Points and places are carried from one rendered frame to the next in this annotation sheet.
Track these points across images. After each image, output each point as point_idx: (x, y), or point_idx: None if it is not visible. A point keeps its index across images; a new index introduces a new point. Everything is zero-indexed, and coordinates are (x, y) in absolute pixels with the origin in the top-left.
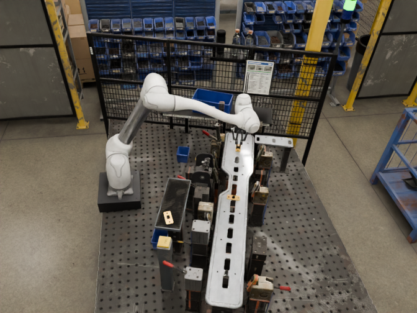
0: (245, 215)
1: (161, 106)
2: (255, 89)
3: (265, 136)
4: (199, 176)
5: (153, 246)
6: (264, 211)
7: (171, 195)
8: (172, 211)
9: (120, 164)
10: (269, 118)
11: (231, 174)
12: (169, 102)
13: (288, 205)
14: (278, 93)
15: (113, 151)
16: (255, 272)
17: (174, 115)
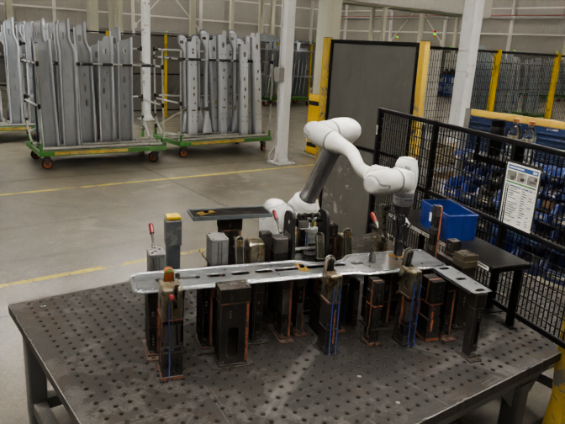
0: (279, 278)
1: (312, 135)
2: (514, 217)
3: (460, 272)
4: (287, 219)
5: None
6: (356, 352)
7: (239, 210)
8: (216, 213)
9: (270, 204)
10: (501, 264)
11: (342, 262)
12: (320, 132)
13: (396, 373)
14: (546, 235)
15: (288, 202)
16: (218, 334)
17: None
